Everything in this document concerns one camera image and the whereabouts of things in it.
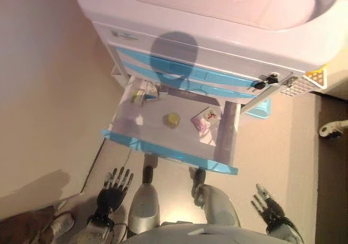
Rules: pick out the clear side bin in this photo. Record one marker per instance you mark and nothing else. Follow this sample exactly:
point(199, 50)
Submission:
point(117, 71)

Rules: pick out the left silver robot leg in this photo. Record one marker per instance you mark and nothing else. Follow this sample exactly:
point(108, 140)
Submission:
point(144, 203)

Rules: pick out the green white medicine box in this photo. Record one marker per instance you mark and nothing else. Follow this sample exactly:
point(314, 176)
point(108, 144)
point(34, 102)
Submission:
point(138, 96)

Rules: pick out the yellow medicine bottle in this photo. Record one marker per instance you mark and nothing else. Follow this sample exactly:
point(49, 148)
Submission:
point(171, 120)

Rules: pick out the clear plastic bag red print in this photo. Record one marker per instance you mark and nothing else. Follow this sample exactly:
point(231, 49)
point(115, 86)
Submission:
point(205, 123)

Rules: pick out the yellow sharps container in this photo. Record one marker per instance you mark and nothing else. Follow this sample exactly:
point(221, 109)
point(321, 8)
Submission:
point(322, 68)

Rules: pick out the silver robot leg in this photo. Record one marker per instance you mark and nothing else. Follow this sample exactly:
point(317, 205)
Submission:
point(144, 203)
point(217, 203)

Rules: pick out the grey robot torso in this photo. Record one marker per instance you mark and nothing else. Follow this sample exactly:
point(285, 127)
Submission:
point(206, 234)

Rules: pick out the black cart keys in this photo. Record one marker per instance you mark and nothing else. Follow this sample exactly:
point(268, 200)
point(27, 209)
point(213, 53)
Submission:
point(267, 82)

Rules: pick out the blue waste bin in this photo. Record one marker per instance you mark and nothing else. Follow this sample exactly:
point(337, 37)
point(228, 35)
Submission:
point(259, 109)

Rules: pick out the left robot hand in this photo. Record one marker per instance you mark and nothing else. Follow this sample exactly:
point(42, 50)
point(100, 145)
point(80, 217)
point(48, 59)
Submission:
point(110, 195)

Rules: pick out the blue-fronted cart drawer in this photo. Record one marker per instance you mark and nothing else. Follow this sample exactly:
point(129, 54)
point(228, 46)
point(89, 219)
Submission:
point(152, 138)

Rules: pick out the white medical cart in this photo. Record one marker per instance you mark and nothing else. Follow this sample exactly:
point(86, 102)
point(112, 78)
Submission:
point(217, 37)

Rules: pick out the white mesh basket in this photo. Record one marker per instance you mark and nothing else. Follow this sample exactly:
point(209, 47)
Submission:
point(304, 82)

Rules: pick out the blue white medicine box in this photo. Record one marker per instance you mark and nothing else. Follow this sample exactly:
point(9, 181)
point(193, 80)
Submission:
point(152, 91)

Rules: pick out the right silver robot leg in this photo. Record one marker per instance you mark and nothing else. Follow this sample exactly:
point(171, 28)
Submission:
point(217, 203)

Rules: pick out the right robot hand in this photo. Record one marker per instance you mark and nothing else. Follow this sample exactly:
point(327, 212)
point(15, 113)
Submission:
point(273, 214)

